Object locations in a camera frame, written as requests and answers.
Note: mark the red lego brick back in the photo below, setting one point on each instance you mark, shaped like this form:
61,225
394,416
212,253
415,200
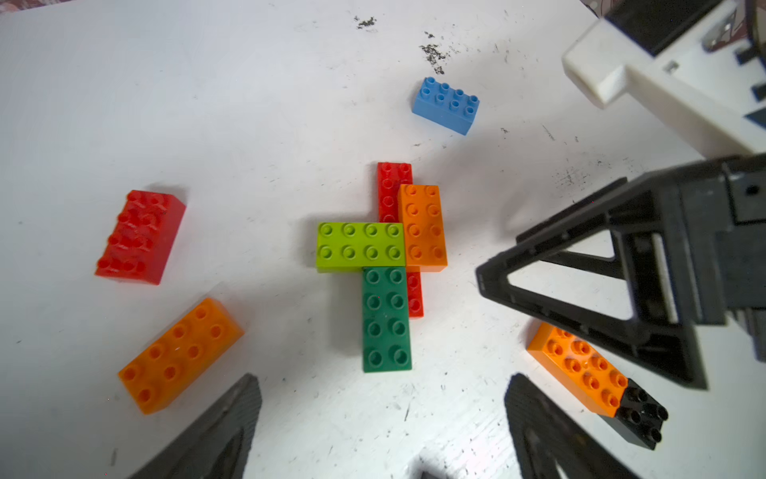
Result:
141,243

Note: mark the red lego brick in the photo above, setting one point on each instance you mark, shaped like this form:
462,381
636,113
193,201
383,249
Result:
390,177
141,243
415,297

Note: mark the dark green lego brick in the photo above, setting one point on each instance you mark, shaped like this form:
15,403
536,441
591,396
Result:
385,313

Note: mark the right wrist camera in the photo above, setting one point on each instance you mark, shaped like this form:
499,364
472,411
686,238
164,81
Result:
699,66

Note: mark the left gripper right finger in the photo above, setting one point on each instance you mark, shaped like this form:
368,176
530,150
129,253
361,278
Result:
548,442

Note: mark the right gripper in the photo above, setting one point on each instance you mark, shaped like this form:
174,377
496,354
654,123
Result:
614,271

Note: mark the orange lego brick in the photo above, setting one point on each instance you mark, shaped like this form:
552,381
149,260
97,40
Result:
594,381
420,211
162,372

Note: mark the orange lego brick front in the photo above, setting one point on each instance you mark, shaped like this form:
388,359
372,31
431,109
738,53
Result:
594,381

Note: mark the black lego brick attached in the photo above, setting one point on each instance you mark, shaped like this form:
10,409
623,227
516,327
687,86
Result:
639,418

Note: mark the light blue lego brick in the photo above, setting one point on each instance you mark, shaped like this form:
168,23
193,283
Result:
445,106

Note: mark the lime green lego brick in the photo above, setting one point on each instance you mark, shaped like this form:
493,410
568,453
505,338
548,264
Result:
351,246

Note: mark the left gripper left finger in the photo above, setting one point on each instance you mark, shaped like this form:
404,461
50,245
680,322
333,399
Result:
217,444

